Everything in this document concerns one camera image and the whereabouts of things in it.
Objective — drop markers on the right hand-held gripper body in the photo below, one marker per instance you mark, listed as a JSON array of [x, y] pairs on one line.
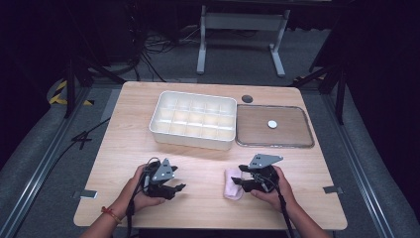
[[264, 161]]

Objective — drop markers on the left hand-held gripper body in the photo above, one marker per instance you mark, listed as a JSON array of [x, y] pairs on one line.
[[162, 172]]

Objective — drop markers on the pink sock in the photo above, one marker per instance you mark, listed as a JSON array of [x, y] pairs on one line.
[[231, 191]]

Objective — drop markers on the person's left hand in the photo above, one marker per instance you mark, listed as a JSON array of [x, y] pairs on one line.
[[135, 196]]

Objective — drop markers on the person's right hand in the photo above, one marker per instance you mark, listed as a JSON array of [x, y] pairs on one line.
[[280, 193]]

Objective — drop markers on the white compartment storage box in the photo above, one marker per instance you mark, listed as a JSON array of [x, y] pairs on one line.
[[193, 119]]

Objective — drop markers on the dark round table grommet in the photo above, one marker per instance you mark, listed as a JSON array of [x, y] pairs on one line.
[[247, 98]]

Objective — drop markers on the grey tape piece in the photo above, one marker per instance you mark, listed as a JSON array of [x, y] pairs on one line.
[[85, 194], [333, 189]]

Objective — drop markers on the black floor tape mark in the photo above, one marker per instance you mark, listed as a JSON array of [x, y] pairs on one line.
[[82, 138]]

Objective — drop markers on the black metal stand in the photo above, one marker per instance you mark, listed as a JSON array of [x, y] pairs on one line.
[[340, 92], [70, 89]]

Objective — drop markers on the yellow black striped floor tape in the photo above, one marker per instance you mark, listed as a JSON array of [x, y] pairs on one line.
[[59, 95]]

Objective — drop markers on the grey metal stand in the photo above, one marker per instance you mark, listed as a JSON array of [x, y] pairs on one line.
[[242, 21]]

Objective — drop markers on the aluminium floor rail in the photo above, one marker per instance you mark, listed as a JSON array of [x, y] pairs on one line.
[[43, 165], [360, 172]]

